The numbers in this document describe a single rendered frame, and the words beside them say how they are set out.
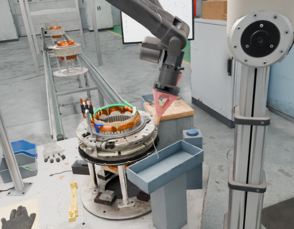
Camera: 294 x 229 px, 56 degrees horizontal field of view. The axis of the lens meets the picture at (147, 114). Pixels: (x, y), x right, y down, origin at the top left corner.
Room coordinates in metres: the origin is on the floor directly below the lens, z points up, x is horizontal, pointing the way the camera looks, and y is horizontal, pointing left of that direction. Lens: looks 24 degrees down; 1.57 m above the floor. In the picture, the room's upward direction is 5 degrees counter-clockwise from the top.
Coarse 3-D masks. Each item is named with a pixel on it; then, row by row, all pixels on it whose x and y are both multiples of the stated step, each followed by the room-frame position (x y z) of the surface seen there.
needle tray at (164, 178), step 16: (176, 144) 0.88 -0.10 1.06; (144, 160) 0.79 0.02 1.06; (160, 160) 0.83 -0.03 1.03; (176, 160) 0.82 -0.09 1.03; (192, 160) 0.78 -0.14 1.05; (128, 176) 0.74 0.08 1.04; (144, 176) 0.75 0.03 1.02; (160, 176) 0.69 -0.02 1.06; (176, 176) 0.73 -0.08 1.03; (160, 192) 0.73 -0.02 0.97; (176, 192) 0.75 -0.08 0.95; (160, 208) 0.74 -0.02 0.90; (176, 208) 0.75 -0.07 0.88; (160, 224) 0.74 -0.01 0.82; (176, 224) 0.74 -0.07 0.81
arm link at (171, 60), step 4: (160, 52) 0.82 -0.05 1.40; (184, 52) 0.82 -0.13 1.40; (160, 56) 0.82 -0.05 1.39; (164, 56) 0.82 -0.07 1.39; (168, 56) 0.81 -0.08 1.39; (172, 56) 0.80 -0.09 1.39; (176, 56) 0.80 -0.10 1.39; (180, 56) 0.81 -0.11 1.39; (160, 60) 0.83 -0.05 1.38; (164, 60) 0.81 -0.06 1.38; (168, 60) 0.80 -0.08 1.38; (172, 60) 0.80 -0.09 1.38; (176, 60) 0.80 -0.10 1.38; (180, 60) 0.81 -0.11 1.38; (168, 64) 0.80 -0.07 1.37; (172, 64) 0.80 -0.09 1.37; (176, 64) 0.80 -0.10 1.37; (180, 64) 0.81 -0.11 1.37; (168, 68) 0.80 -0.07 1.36
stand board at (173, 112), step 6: (144, 102) 1.31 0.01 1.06; (162, 102) 1.29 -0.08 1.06; (174, 102) 1.27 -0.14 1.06; (150, 108) 1.22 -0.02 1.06; (168, 108) 1.20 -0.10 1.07; (174, 108) 1.20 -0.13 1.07; (180, 108) 1.19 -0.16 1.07; (186, 108) 1.19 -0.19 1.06; (168, 114) 1.13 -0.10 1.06; (174, 114) 1.13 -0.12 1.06; (180, 114) 1.14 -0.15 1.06; (186, 114) 1.15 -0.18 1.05; (192, 114) 1.15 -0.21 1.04; (162, 120) 1.12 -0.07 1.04
